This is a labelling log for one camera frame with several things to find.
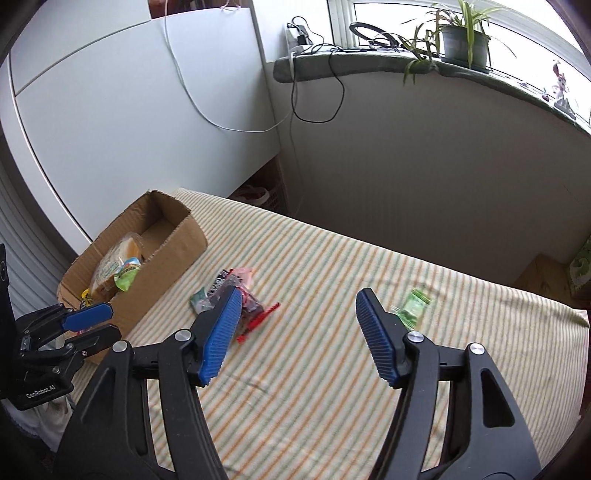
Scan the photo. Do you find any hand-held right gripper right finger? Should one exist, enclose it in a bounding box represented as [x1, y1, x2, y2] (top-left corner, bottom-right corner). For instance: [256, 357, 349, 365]
[355, 288, 542, 480]

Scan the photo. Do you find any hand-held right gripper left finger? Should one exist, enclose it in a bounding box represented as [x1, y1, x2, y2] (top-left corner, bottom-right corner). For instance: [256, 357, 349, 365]
[54, 287, 244, 480]

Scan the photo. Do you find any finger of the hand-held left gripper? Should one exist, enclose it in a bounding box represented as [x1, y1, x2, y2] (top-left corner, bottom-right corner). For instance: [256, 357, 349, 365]
[16, 302, 115, 348]
[21, 324, 122, 370]

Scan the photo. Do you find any red edged clear snack packet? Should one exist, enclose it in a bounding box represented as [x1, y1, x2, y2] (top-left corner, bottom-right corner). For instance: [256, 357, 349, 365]
[231, 288, 281, 344]

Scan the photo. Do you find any green snack pouch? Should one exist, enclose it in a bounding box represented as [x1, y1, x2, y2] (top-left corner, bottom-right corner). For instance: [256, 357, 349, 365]
[113, 257, 143, 292]

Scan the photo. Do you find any clear packet of red dates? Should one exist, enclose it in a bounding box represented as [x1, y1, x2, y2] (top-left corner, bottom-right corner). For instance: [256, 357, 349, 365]
[210, 268, 254, 301]

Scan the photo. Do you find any clear bag of bread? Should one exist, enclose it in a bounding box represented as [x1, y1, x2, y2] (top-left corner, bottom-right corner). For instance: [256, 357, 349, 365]
[90, 233, 145, 296]

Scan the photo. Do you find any cardboard box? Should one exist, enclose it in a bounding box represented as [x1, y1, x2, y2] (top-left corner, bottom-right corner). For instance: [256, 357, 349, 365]
[56, 189, 208, 365]

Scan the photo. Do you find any small dark green packet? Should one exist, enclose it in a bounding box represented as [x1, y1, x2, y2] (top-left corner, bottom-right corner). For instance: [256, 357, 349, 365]
[190, 288, 214, 312]

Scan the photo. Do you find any green candy packet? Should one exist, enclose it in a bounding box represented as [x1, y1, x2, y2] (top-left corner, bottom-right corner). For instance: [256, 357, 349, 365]
[390, 287, 432, 329]

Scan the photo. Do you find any grey ribbed panel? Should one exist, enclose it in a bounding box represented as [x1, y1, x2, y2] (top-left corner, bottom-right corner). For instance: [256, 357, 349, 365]
[0, 152, 79, 324]

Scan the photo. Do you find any striped tablecloth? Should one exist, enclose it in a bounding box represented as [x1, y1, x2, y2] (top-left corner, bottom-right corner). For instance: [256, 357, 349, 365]
[69, 187, 589, 480]

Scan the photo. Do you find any brown floor carton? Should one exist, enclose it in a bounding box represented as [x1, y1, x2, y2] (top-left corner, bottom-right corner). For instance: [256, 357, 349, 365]
[512, 254, 573, 296]

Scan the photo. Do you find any white cabinet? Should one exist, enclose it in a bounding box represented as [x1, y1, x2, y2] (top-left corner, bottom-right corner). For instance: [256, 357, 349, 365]
[0, 4, 282, 245]

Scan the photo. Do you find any green patterned bag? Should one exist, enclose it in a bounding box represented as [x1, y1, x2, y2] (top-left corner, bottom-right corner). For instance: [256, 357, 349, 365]
[568, 235, 591, 298]

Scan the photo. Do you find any grey window sill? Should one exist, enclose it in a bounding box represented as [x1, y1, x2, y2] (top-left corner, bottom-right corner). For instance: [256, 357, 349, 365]
[273, 46, 591, 134]

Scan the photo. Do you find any white power strip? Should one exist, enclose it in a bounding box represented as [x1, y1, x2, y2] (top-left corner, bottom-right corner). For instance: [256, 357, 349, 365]
[286, 16, 312, 56]

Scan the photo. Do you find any potted spider plant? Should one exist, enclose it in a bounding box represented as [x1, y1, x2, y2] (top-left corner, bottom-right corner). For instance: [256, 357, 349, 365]
[399, 0, 518, 86]

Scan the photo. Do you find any white framed window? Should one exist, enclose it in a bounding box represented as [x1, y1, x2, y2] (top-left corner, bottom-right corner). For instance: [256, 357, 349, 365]
[325, 0, 591, 93]

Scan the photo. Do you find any white cable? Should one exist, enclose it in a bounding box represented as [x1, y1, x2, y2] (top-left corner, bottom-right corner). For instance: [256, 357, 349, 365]
[164, 18, 293, 134]

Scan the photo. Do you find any black cable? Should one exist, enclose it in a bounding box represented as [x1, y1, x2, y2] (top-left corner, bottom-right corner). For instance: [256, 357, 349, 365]
[291, 18, 345, 123]

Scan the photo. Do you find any black ring light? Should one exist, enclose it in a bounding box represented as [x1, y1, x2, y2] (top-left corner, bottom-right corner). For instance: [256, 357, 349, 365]
[349, 21, 402, 49]

